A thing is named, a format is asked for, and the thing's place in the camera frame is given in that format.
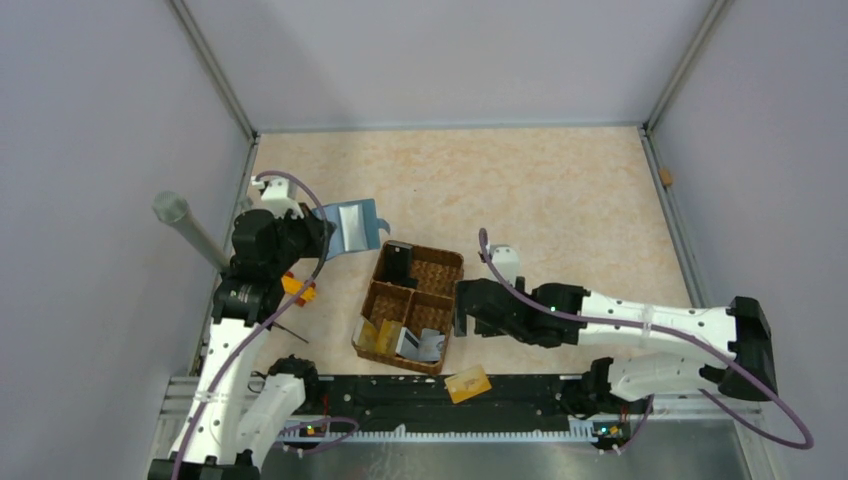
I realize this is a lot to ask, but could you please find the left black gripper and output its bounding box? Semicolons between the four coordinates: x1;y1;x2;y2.
268;201;335;275

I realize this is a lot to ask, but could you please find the blue leather card holder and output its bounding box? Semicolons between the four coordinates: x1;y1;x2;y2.
323;198;391;260

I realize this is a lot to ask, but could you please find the gold credit card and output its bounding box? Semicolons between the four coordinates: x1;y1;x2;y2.
444;364;492;404

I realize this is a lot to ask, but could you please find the white blue card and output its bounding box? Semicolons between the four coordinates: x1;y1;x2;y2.
395;327;447;363

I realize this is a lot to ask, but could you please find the woven wicker tray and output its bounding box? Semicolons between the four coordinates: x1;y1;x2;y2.
351;241;464;375

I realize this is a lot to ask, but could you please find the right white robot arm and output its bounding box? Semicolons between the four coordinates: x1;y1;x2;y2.
455;279;778;412

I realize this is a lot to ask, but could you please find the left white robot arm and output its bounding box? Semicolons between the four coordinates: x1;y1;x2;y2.
147;204;335;479

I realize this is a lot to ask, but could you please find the black VIP card stack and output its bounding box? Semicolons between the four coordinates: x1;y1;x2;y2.
382;241;418;289

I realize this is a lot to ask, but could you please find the yellow red toy car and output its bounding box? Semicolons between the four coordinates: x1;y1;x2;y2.
281;272;317;307

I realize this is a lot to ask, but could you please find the thin black stick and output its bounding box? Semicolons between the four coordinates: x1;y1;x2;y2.
270;322;309;344

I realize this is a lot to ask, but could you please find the grey metal tube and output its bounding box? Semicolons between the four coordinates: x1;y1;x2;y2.
151;190;229;273

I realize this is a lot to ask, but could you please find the small tan cork piece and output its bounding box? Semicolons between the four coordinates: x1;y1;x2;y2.
657;167;674;188

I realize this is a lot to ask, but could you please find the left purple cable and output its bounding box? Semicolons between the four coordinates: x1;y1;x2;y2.
170;170;333;480

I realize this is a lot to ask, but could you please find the purple cable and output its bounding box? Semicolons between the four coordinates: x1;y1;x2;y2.
477;228;815;452
170;170;333;480

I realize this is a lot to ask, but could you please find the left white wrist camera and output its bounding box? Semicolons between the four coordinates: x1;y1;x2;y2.
251;175;304;219

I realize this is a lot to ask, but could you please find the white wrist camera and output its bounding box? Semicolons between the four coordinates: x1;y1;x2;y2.
487;244;521;287
251;175;304;219

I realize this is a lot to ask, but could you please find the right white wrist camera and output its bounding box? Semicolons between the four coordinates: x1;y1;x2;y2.
487;244;521;287

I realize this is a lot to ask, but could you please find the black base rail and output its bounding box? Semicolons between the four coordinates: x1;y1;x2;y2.
296;374;598;434

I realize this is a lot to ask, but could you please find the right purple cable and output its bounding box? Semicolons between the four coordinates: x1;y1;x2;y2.
477;228;815;452

